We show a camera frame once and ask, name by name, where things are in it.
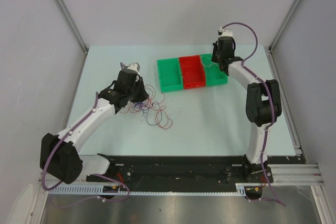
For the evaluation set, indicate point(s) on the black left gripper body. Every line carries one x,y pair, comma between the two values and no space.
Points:
137,94

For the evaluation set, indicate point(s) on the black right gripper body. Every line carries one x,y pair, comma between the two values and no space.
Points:
216,55

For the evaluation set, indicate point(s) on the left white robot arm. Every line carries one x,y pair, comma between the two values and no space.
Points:
59,155

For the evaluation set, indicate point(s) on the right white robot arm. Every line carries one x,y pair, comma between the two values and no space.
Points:
263,104

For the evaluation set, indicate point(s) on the right green plastic bin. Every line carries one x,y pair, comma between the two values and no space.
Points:
213,75

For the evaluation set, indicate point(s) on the green plastic bin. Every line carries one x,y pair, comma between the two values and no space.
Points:
170,75
213,75

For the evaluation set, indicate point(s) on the red plastic bin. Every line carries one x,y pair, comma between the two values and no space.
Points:
192,70

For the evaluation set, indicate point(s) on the left green plastic bin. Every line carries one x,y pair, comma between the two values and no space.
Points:
170,75

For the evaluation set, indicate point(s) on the right aluminium base profile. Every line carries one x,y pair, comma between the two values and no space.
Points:
296,174

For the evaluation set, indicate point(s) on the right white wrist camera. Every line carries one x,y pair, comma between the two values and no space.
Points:
225,32

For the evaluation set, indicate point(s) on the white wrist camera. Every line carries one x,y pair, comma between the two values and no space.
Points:
225,32
133,66

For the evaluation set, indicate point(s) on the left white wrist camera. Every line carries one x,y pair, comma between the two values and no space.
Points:
133,66

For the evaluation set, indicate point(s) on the right aluminium frame post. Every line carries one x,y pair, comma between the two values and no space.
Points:
284,24

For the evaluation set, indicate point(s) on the aluminium frame post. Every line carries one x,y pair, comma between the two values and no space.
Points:
284,24
61,5

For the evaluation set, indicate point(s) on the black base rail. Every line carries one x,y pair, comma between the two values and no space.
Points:
180,173

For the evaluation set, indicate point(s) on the left aluminium frame post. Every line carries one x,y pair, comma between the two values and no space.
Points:
61,5

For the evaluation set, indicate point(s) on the slotted grey cable duct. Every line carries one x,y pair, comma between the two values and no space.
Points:
112,190

